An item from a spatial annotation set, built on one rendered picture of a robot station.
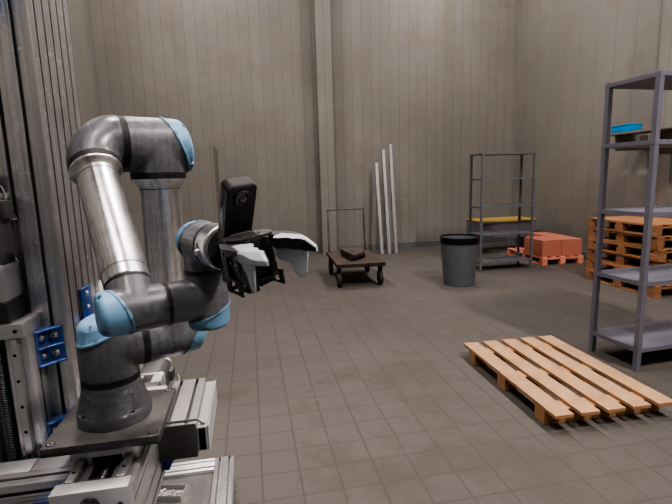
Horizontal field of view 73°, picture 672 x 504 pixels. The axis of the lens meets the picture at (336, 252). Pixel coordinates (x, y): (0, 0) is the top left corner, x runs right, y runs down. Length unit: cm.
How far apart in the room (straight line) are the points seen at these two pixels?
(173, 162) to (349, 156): 863
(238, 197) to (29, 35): 74
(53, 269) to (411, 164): 910
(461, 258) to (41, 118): 572
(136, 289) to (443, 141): 967
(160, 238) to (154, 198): 9
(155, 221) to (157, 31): 889
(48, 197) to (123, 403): 50
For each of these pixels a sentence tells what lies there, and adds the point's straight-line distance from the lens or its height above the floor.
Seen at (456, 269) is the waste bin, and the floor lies 25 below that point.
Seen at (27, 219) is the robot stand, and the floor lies 147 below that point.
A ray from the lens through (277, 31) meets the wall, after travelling 980.
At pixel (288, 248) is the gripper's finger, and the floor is 145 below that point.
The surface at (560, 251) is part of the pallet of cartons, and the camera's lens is 855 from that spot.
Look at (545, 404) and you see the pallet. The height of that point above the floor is 12.
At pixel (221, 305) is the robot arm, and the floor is 133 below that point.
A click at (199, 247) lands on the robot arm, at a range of 77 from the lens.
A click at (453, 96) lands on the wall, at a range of 1046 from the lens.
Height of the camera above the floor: 154
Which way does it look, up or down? 9 degrees down
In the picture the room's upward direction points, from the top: 2 degrees counter-clockwise
